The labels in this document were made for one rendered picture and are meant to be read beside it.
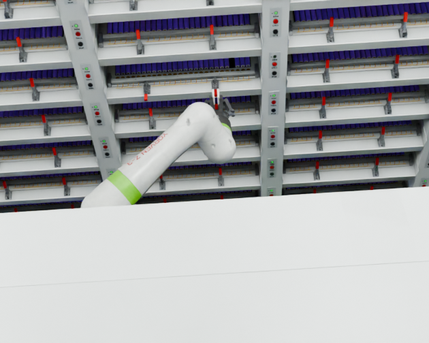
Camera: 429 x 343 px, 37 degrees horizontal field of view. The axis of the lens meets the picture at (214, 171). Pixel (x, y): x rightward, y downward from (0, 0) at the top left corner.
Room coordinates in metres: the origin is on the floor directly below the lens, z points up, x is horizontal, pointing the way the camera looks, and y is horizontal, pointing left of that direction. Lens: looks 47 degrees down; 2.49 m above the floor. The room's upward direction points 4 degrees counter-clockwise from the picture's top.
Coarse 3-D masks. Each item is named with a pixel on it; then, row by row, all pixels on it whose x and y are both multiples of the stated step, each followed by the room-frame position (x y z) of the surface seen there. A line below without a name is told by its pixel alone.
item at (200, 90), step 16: (256, 64) 2.01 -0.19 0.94; (224, 80) 1.98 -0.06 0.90; (256, 80) 1.97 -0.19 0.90; (112, 96) 1.95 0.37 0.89; (128, 96) 1.94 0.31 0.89; (160, 96) 1.94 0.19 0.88; (176, 96) 1.94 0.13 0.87; (192, 96) 1.94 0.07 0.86; (208, 96) 1.94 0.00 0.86; (224, 96) 1.95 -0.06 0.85
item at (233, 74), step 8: (216, 72) 1.99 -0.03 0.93; (224, 72) 1.99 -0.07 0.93; (232, 72) 1.99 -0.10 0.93; (240, 72) 1.99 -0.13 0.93; (248, 72) 1.98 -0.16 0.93; (112, 80) 1.99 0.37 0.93; (120, 80) 1.99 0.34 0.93; (128, 80) 1.99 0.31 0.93; (136, 80) 1.98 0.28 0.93; (144, 80) 1.98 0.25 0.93; (152, 80) 1.98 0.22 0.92; (160, 80) 1.98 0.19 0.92; (168, 80) 1.98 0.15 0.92; (176, 80) 1.99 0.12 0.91; (232, 80) 1.97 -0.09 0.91; (240, 80) 1.97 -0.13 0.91
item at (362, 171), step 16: (288, 160) 2.03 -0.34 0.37; (304, 160) 2.02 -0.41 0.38; (320, 160) 2.02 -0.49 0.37; (336, 160) 2.01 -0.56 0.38; (352, 160) 2.00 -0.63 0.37; (368, 160) 2.00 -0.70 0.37; (384, 160) 1.99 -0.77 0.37; (400, 160) 1.99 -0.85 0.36; (416, 160) 1.96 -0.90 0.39; (288, 176) 1.96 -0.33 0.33; (304, 176) 1.96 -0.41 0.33; (320, 176) 1.95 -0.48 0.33; (336, 176) 1.95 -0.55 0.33; (352, 176) 1.94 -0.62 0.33; (368, 176) 1.94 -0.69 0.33; (384, 176) 1.93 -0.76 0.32; (400, 176) 1.93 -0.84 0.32
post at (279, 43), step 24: (264, 0) 1.93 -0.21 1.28; (288, 0) 1.93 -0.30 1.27; (264, 24) 1.93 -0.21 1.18; (288, 24) 1.93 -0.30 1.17; (264, 48) 1.93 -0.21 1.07; (264, 72) 1.93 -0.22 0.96; (264, 96) 1.93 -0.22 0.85; (264, 120) 1.93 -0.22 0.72; (264, 144) 1.93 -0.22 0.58; (264, 168) 1.93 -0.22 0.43; (264, 192) 1.93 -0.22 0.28
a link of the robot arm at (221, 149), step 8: (224, 128) 1.55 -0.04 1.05; (216, 136) 1.50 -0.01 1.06; (224, 136) 1.51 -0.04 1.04; (200, 144) 1.50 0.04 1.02; (208, 144) 1.49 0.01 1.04; (216, 144) 1.49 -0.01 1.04; (224, 144) 1.49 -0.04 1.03; (232, 144) 1.51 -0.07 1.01; (208, 152) 1.49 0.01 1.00; (216, 152) 1.48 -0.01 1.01; (224, 152) 1.48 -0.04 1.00; (232, 152) 1.49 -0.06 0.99; (216, 160) 1.48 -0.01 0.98; (224, 160) 1.48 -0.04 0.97
